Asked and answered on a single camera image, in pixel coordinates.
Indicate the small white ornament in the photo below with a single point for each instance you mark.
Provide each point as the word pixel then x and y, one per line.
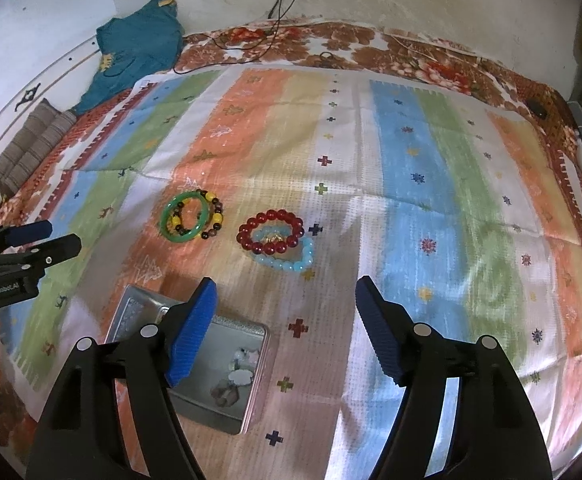
pixel 243 360

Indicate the colourful striped cloth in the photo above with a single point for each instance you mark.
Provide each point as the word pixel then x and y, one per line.
pixel 321 110

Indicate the brown floral blanket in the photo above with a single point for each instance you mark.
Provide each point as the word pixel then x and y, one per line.
pixel 371 45

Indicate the teal shirt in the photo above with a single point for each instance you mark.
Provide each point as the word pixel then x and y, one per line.
pixel 136 45

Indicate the green jade bangle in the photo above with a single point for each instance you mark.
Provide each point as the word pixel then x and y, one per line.
pixel 164 217

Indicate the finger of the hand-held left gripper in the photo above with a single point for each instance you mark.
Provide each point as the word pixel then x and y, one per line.
pixel 56 249
pixel 26 232

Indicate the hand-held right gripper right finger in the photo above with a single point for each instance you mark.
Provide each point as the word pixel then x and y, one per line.
pixel 378 330

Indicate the brown striped pillow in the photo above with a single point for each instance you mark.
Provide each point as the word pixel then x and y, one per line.
pixel 26 145

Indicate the silver metal tin box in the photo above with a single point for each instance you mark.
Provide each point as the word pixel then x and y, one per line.
pixel 236 330

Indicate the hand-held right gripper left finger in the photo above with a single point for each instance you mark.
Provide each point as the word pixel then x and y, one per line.
pixel 193 335

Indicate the small black object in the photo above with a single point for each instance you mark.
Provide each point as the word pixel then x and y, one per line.
pixel 538 108

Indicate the white headboard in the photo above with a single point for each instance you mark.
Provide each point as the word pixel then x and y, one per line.
pixel 1 110

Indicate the small black loop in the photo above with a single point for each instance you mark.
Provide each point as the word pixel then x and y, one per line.
pixel 327 55

